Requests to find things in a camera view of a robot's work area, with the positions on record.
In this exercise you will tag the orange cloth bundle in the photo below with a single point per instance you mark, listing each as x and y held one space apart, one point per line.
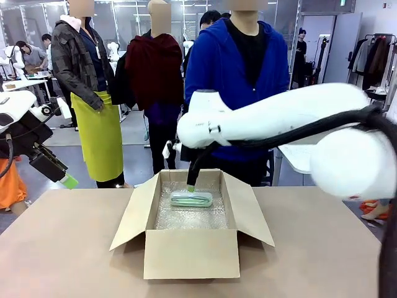
10 186

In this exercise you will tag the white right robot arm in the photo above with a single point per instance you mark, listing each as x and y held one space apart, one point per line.
279 115

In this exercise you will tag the person in blue hoodie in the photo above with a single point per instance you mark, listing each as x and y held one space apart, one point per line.
217 62

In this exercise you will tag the clear bubble wrap sheet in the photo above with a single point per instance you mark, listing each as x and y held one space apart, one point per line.
192 217

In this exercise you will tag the person with black hair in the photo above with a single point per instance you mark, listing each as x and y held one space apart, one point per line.
209 18

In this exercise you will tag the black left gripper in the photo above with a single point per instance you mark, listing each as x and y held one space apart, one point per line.
46 163

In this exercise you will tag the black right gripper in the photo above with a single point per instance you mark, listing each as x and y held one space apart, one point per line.
198 161

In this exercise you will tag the person in black clothes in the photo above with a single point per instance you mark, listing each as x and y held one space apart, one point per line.
300 56

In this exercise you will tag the person in white shirt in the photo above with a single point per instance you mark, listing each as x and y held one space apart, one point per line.
49 52

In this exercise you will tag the small orange object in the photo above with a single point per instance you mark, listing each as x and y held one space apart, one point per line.
372 209

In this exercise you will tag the black tripod stand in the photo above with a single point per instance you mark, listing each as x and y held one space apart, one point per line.
321 59

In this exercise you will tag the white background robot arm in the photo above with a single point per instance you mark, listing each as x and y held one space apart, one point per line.
15 60

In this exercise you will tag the mint green glasses case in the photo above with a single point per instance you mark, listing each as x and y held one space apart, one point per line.
200 199

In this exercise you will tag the white side table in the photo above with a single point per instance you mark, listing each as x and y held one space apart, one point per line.
294 158

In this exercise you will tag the clothes rack with coats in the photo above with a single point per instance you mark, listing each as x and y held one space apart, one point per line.
375 59

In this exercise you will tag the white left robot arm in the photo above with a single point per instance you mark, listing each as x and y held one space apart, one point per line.
15 102

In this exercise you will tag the brown cardboard shipping box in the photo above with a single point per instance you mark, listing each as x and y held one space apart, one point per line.
190 254

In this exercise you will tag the seated person in grey shirt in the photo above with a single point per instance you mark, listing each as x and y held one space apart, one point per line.
32 56

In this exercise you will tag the mannequin with yellow apron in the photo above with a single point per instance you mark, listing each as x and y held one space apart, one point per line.
93 139

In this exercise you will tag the mannequin with dark red garment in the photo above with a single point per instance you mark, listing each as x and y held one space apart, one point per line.
155 68

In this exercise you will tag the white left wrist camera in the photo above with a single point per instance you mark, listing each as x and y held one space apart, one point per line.
41 111

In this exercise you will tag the white background table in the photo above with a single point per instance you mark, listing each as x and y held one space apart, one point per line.
21 83

